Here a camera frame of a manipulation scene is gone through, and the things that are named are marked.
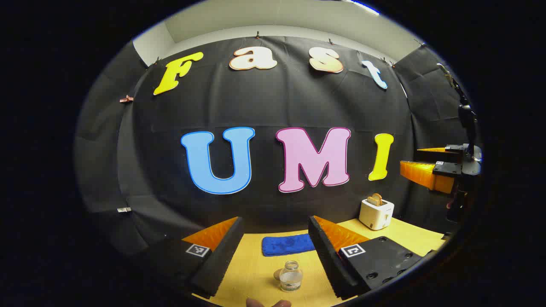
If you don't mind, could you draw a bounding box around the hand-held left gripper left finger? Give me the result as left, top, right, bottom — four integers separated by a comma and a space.
141, 217, 244, 299

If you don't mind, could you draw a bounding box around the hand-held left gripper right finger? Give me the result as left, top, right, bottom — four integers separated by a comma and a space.
308, 215, 435, 300

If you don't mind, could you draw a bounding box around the clear plastic water bottle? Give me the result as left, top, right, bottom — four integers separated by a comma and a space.
279, 261, 303, 292

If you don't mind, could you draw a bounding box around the blue towel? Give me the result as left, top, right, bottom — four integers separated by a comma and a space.
261, 233, 316, 257

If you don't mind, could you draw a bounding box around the white toaster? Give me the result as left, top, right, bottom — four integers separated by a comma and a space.
359, 198, 395, 231

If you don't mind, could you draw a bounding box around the black backdrop cloth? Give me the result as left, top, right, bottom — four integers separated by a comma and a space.
75, 36, 475, 256

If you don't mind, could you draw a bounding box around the black cable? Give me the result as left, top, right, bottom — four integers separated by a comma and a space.
437, 63, 476, 146

